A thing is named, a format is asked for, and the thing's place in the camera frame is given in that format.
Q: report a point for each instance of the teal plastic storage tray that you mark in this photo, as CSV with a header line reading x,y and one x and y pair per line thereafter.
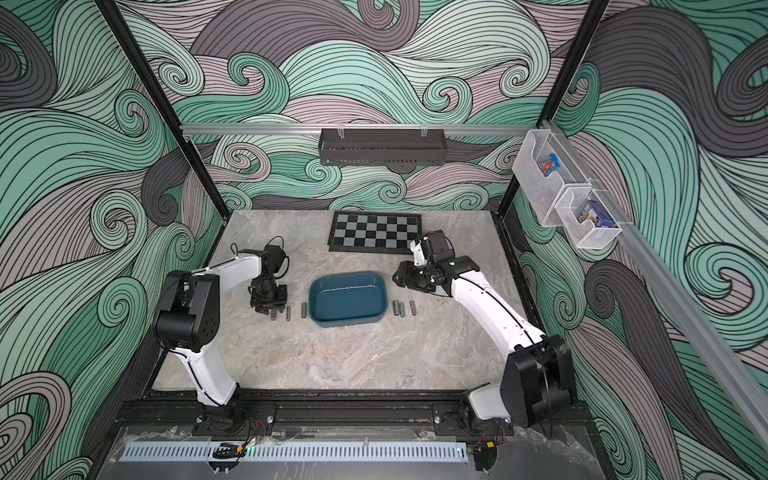
x,y
347,299

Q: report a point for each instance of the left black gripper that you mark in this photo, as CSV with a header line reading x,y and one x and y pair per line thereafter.
x,y
264,307

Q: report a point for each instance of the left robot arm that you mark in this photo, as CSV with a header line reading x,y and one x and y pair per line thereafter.
x,y
188,315

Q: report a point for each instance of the aluminium rail back wall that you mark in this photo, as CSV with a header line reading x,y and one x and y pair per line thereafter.
x,y
302,129

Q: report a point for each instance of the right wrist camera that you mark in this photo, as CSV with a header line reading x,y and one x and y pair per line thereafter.
x,y
431,248

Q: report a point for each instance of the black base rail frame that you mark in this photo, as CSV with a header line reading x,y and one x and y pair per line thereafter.
x,y
443,412

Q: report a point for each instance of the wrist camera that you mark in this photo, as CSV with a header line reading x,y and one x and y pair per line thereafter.
x,y
275,261
431,248

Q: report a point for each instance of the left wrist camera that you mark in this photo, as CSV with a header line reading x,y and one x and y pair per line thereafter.
x,y
275,261

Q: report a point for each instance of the black wall shelf tray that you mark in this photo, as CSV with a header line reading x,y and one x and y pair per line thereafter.
x,y
397,148

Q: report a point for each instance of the upper clear wall bin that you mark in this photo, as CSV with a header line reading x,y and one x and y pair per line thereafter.
x,y
542,192

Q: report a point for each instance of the lower clear wall bin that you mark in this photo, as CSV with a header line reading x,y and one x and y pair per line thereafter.
x,y
583,235

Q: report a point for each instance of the blue red item in bin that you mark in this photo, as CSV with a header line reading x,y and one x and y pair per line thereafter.
x,y
550,164

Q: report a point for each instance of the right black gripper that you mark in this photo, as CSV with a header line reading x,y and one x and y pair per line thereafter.
x,y
411,276

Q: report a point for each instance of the white slotted cable duct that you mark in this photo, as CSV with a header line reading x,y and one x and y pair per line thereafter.
x,y
299,451

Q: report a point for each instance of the black grey chessboard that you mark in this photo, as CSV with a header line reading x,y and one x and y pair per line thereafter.
x,y
374,232

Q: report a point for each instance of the blue box in bin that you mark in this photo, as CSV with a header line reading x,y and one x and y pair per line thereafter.
x,y
596,213

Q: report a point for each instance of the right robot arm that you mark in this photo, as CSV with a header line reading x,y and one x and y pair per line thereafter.
x,y
538,377

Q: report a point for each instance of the clear wall bin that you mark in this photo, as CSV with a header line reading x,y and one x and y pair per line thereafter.
x,y
542,192
583,235

